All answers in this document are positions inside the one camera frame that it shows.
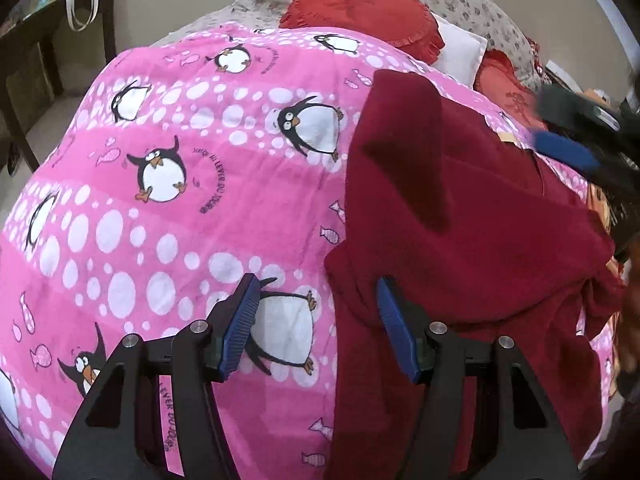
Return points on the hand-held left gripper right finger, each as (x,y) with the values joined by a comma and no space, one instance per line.
(395,330)

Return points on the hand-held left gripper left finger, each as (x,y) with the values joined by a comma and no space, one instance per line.
(239,327)

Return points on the dark red garment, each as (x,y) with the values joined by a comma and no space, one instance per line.
(450,210)

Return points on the white pillow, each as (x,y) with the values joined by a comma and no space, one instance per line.
(460,50)

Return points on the dark wooden table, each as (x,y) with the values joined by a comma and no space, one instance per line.
(50,25)

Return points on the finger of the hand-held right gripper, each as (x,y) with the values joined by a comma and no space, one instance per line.
(565,152)
(570,105)

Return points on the pink penguin printed blanket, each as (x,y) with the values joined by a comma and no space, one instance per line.
(150,240)

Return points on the red heart-shaped cushion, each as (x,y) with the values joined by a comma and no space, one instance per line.
(505,85)
(360,5)

